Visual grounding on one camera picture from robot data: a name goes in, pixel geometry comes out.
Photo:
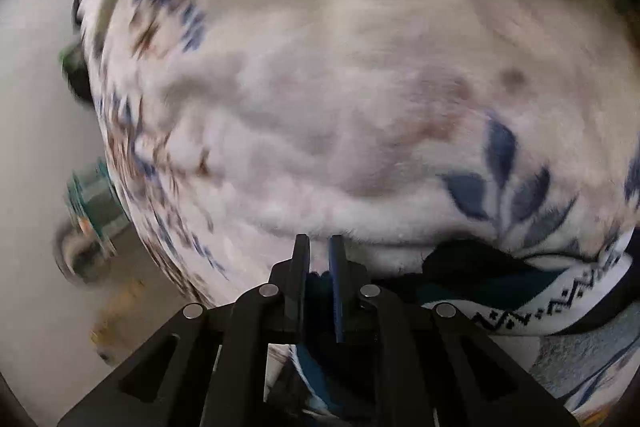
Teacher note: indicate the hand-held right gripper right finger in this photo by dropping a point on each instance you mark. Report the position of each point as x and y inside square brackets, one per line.
[337, 287]

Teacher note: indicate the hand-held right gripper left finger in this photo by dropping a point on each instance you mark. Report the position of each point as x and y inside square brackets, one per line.
[300, 277]

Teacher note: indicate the striped knit sweater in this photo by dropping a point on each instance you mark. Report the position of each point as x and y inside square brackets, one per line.
[550, 302]

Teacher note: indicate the grey bucket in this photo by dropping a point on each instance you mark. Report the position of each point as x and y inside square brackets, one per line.
[85, 267]

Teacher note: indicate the teal storage rack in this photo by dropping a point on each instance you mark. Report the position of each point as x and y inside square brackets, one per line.
[92, 202]

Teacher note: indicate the black bag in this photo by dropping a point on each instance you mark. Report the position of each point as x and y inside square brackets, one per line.
[80, 82]

